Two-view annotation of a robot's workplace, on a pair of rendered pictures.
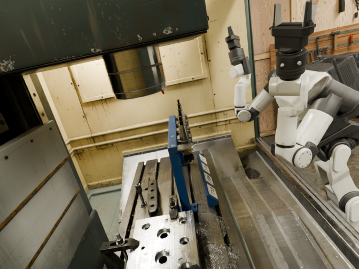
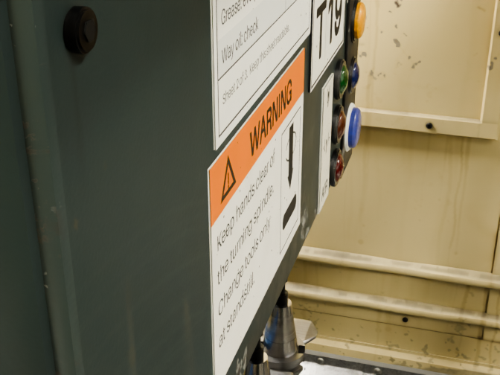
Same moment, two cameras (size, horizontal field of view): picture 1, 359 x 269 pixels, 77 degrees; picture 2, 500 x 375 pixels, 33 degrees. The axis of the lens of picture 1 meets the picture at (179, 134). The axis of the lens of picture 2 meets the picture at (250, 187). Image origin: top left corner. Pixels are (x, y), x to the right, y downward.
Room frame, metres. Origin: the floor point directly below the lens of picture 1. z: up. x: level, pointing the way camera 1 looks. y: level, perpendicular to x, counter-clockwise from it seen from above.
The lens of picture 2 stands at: (0.39, -0.20, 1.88)
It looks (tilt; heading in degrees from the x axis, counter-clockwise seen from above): 27 degrees down; 14
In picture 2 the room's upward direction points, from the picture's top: straight up
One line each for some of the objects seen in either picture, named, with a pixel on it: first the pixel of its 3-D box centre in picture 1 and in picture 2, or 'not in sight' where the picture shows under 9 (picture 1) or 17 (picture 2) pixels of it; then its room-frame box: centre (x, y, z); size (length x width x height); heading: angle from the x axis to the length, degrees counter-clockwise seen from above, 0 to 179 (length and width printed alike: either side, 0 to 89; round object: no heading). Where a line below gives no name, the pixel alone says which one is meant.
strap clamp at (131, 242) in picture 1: (121, 250); not in sight; (0.61, 0.28, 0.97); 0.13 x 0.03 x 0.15; 88
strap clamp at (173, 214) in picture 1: (174, 211); not in sight; (0.76, 0.08, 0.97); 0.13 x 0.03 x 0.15; 178
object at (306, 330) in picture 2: not in sight; (290, 330); (1.28, -0.03, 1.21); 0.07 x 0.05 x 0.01; 88
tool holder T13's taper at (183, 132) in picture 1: (183, 131); not in sight; (0.90, -0.02, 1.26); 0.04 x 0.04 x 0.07
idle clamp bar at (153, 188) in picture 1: (154, 199); not in sight; (0.93, 0.19, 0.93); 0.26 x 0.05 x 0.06; 3
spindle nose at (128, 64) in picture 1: (135, 72); not in sight; (0.68, 0.09, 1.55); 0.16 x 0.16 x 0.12
